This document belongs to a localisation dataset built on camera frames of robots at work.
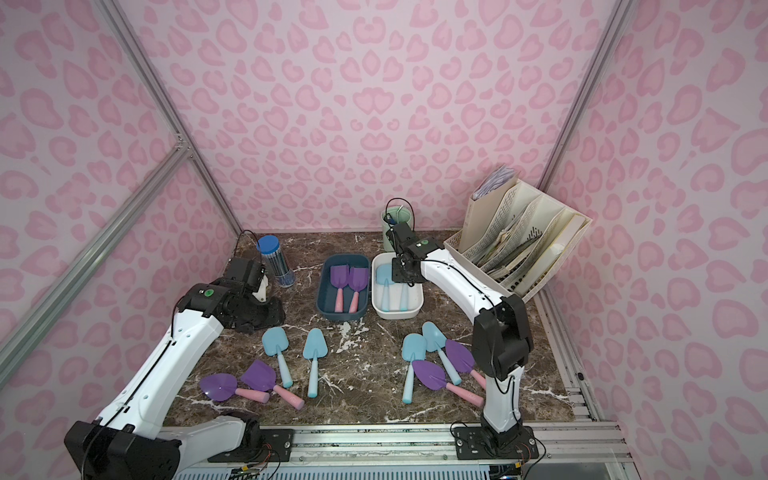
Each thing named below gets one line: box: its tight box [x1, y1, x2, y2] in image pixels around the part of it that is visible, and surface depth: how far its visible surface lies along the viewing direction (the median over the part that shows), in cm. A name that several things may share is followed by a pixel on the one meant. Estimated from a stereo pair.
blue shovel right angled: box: [422, 321, 462, 386], surface depth 91 cm
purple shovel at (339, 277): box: [330, 265, 349, 313], surface depth 106 cm
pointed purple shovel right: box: [412, 360, 484, 408], surface depth 84 cm
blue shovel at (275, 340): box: [262, 327, 294, 389], surface depth 91 cm
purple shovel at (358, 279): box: [348, 267, 369, 314], surface depth 106 cm
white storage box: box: [371, 252, 424, 320], surface depth 102 cm
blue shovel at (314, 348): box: [303, 328, 328, 398], surface depth 90 cm
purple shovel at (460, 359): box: [445, 339, 487, 390], surface depth 88 cm
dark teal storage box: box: [317, 254, 371, 321], surface depth 102 cm
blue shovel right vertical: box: [402, 333, 427, 405], surface depth 90 cm
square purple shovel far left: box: [241, 359, 305, 411], surface depth 85 cm
